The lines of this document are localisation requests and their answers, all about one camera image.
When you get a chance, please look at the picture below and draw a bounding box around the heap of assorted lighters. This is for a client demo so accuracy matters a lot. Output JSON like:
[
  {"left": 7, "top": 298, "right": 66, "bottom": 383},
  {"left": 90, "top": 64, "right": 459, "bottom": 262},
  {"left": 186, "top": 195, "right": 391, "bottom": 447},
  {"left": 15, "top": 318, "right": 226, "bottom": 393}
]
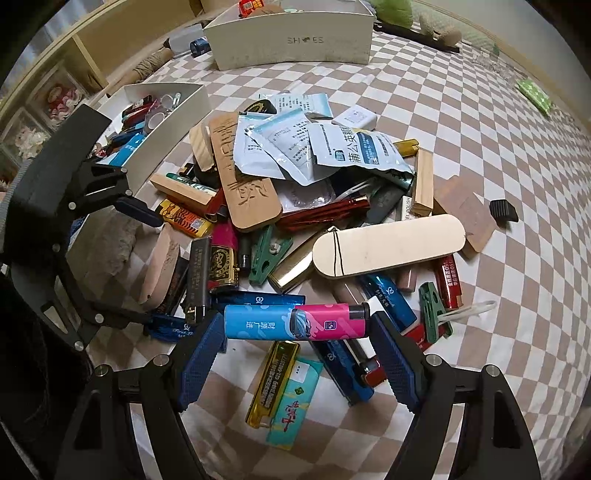
[{"left": 145, "top": 138, "right": 465, "bottom": 452}]

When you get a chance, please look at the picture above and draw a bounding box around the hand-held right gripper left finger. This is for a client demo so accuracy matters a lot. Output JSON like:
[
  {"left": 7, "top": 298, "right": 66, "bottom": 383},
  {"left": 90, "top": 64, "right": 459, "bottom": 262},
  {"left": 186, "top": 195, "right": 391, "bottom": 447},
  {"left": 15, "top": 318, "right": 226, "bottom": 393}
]
[{"left": 55, "top": 311, "right": 227, "bottom": 480}]

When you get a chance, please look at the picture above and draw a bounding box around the beige plush toy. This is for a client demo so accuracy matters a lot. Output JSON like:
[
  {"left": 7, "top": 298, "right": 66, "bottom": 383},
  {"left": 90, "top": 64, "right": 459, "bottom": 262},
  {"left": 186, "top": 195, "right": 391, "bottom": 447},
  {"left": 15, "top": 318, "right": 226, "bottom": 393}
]
[{"left": 418, "top": 10, "right": 463, "bottom": 52}]

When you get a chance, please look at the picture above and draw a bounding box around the black gold badge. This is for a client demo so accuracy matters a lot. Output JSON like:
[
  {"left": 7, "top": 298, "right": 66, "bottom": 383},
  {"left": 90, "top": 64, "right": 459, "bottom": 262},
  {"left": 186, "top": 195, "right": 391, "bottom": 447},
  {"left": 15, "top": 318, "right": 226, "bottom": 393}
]
[{"left": 240, "top": 99, "right": 278, "bottom": 116}]

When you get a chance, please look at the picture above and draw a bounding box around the blue sachet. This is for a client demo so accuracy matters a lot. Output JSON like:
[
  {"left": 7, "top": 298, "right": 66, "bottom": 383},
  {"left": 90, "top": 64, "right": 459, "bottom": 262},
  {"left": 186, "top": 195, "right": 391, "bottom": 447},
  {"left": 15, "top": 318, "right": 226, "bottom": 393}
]
[{"left": 110, "top": 134, "right": 147, "bottom": 166}]

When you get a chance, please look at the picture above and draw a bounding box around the large white blue pouch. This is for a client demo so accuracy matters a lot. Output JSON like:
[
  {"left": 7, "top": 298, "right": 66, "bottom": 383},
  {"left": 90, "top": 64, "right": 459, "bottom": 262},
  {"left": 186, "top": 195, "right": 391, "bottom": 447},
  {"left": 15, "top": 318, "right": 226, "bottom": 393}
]
[{"left": 307, "top": 121, "right": 414, "bottom": 178}]

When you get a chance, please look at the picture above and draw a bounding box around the red-dressed bear doll case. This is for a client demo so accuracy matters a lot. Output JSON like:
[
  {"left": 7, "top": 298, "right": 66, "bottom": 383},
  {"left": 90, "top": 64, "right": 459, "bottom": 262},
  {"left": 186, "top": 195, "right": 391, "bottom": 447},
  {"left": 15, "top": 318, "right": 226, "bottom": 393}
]
[{"left": 28, "top": 65, "right": 90, "bottom": 125}]

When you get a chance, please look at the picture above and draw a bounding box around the grey plastic box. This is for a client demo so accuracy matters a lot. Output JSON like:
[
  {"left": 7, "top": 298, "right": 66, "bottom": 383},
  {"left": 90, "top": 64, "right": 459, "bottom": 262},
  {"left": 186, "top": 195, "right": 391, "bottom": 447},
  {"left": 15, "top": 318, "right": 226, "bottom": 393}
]
[{"left": 168, "top": 25, "right": 206, "bottom": 51}]

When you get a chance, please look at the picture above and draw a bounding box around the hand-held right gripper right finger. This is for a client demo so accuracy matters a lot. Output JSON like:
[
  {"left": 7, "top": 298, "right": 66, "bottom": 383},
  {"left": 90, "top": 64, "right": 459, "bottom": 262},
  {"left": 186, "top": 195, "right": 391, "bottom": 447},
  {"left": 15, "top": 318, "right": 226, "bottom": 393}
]
[{"left": 370, "top": 311, "right": 541, "bottom": 480}]

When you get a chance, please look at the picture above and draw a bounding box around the wooden block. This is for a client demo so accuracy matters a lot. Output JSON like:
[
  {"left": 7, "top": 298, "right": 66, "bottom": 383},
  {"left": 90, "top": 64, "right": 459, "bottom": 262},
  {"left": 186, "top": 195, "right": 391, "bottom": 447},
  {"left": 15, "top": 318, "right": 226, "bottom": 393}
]
[
  {"left": 150, "top": 173, "right": 218, "bottom": 206},
  {"left": 188, "top": 122, "right": 215, "bottom": 171},
  {"left": 412, "top": 150, "right": 435, "bottom": 217}
]

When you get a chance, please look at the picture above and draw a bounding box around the translucent tape roll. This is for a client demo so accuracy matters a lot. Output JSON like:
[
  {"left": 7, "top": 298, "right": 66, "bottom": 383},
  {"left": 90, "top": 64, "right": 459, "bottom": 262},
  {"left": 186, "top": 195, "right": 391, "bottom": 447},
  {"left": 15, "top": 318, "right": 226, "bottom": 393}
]
[{"left": 144, "top": 107, "right": 171, "bottom": 134}]

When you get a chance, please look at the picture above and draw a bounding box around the white shoe box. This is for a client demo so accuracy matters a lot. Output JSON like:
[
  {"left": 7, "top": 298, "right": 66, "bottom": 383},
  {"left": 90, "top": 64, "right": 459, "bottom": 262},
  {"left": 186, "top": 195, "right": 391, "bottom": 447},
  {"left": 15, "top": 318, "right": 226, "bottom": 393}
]
[{"left": 203, "top": 0, "right": 376, "bottom": 71}]

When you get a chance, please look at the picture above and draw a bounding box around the wooden shelf unit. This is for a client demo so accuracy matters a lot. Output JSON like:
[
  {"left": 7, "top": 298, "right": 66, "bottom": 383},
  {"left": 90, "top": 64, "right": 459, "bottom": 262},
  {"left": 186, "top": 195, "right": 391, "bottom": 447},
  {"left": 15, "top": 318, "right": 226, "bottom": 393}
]
[{"left": 0, "top": 0, "right": 218, "bottom": 158}]

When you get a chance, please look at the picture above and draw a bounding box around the white shallow box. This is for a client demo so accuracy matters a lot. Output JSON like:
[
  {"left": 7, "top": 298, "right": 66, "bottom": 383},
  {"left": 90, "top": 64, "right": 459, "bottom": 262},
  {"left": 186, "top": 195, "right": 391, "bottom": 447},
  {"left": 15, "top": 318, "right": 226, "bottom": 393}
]
[{"left": 95, "top": 82, "right": 212, "bottom": 195}]

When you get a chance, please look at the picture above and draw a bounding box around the beige oval wooden piece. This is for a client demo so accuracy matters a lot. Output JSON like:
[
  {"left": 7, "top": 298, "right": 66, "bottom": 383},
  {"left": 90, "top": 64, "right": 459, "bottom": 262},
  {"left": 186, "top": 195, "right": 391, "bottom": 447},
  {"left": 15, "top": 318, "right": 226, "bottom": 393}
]
[{"left": 139, "top": 226, "right": 183, "bottom": 305}]

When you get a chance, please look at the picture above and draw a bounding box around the green clothes peg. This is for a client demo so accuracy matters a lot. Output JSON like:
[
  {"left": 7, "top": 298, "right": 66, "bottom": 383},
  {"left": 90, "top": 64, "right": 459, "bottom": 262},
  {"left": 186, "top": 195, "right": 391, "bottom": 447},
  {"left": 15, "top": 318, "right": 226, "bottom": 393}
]
[
  {"left": 248, "top": 226, "right": 294, "bottom": 283},
  {"left": 419, "top": 282, "right": 454, "bottom": 344}
]

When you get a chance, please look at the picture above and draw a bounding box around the carved wooden plaque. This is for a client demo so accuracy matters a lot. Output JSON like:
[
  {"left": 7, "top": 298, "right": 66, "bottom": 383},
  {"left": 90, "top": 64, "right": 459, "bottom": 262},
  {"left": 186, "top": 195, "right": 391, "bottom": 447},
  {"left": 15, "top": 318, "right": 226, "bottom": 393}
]
[{"left": 208, "top": 113, "right": 283, "bottom": 232}]

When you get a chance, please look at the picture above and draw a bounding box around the oval plywood plaque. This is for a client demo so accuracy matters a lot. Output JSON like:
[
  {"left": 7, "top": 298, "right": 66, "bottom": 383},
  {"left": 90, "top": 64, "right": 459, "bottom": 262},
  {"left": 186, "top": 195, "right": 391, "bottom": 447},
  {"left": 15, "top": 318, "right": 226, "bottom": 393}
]
[{"left": 312, "top": 213, "right": 467, "bottom": 280}]

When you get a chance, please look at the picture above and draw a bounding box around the white-dressed bunny doll case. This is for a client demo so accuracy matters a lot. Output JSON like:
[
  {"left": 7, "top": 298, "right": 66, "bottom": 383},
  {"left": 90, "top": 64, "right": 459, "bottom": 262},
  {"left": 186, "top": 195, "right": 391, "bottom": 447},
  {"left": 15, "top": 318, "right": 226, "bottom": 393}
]
[{"left": 0, "top": 108, "right": 51, "bottom": 171}]

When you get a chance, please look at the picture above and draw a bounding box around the small white box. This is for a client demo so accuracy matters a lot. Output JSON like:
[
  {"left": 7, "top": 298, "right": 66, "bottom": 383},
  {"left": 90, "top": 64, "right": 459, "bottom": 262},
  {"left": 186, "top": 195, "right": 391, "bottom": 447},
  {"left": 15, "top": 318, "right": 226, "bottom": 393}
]
[{"left": 331, "top": 105, "right": 378, "bottom": 130}]

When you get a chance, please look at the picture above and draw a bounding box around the cardboard tube with twine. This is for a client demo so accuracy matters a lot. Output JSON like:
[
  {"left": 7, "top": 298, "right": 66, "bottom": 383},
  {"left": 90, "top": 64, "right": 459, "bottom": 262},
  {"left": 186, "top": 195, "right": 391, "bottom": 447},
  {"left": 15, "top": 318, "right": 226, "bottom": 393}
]
[{"left": 131, "top": 46, "right": 176, "bottom": 81}]

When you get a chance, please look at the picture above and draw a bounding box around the green patterned packet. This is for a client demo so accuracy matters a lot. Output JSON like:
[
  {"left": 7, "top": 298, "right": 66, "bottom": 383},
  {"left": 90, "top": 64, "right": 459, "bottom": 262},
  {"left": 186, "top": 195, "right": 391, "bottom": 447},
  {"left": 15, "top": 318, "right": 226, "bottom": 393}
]
[{"left": 515, "top": 78, "right": 552, "bottom": 115}]

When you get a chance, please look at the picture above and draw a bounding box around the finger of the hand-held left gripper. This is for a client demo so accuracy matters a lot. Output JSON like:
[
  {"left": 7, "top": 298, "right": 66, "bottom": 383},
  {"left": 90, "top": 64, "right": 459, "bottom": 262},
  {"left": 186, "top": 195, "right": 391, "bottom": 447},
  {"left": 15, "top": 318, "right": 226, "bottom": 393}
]
[
  {"left": 9, "top": 104, "right": 164, "bottom": 228},
  {"left": 9, "top": 263, "right": 154, "bottom": 352}
]

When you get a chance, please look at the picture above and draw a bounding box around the white cable tie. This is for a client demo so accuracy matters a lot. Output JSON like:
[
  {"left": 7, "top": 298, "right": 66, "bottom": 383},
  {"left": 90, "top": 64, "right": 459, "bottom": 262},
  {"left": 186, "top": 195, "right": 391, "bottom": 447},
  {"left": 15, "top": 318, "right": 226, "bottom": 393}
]
[{"left": 436, "top": 300, "right": 497, "bottom": 321}]

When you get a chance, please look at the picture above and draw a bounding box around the brown square tile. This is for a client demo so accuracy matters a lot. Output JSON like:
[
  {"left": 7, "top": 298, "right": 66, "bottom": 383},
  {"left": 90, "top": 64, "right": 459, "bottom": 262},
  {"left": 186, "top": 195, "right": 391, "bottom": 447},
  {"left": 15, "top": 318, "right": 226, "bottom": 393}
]
[{"left": 434, "top": 176, "right": 497, "bottom": 254}]

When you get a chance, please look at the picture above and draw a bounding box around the small black rubber pad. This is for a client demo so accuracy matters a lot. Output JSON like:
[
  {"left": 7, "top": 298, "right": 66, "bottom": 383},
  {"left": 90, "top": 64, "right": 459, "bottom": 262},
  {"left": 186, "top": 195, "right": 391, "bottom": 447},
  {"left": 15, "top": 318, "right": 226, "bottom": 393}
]
[{"left": 489, "top": 198, "right": 519, "bottom": 226}]

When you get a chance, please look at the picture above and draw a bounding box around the green plush toy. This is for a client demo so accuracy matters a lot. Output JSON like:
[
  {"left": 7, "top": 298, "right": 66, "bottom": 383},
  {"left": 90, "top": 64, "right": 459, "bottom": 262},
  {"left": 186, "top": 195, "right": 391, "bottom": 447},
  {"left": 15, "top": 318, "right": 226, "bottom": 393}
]
[{"left": 369, "top": 0, "right": 415, "bottom": 29}]

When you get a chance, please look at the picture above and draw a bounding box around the blue pink lighter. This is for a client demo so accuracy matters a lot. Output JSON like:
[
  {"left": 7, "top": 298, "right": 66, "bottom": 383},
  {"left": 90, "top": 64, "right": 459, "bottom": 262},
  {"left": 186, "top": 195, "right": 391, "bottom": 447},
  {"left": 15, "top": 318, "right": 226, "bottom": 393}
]
[{"left": 224, "top": 302, "right": 370, "bottom": 341}]

